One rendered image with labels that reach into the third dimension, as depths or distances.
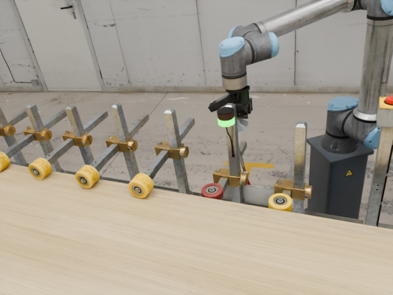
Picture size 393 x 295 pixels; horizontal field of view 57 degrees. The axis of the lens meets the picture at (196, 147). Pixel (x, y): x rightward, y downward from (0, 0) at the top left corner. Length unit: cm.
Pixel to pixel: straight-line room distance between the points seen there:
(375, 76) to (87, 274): 137
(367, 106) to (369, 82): 11
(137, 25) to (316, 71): 202
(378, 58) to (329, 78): 237
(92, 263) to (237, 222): 47
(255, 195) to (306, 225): 39
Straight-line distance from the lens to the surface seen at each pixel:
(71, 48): 488
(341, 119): 194
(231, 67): 127
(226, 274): 108
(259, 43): 131
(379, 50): 171
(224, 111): 125
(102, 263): 120
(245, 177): 144
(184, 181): 157
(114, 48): 455
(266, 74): 408
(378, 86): 178
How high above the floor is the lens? 175
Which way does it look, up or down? 32 degrees down
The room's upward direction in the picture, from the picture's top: 9 degrees counter-clockwise
